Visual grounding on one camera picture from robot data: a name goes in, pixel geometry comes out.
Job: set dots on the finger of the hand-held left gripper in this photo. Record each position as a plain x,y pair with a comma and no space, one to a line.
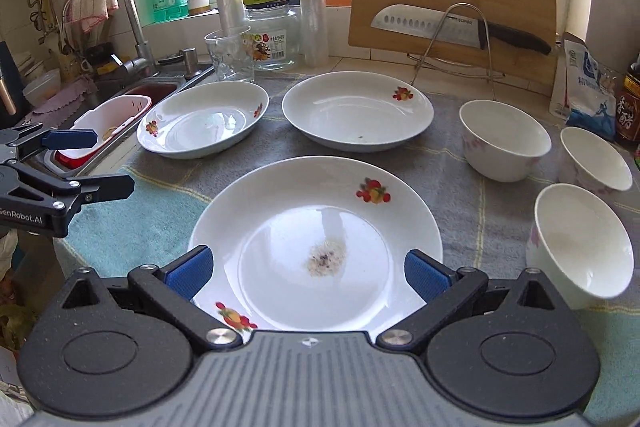
70,138
110,187

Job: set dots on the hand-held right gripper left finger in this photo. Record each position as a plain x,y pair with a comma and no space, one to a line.
192,274

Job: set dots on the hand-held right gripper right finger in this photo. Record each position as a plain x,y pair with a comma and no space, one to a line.
425,276

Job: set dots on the oval white fruit-print plate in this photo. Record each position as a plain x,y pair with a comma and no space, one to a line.
205,122

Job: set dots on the large white plate with residue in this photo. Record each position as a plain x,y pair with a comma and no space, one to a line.
310,217

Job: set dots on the white bowl with pink print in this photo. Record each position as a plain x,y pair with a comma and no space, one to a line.
595,162
580,247
500,142

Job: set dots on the round white fruit-print plate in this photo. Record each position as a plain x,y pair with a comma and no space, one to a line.
350,107

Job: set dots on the purple cloth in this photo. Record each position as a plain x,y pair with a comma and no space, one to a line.
60,102

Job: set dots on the clear plastic bowl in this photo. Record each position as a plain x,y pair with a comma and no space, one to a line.
42,87

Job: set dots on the stainless steel sink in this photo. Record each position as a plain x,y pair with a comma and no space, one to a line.
105,87

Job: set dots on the grey checked towel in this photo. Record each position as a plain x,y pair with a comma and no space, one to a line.
465,217

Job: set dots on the red collapsible sink basket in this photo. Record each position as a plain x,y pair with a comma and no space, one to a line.
155,92

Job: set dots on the pink and white rag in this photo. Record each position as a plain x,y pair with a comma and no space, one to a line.
92,2

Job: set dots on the metal faucet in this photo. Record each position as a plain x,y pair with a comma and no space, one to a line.
132,14

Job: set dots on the clear glass cup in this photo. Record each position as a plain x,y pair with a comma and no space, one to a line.
230,57

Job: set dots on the glass jar with yellow lid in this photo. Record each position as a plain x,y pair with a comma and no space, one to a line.
272,49

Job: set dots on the blue and white salt bag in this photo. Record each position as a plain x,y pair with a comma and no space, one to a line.
585,92

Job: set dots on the dark vinegar bottle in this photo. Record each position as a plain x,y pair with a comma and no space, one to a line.
630,107

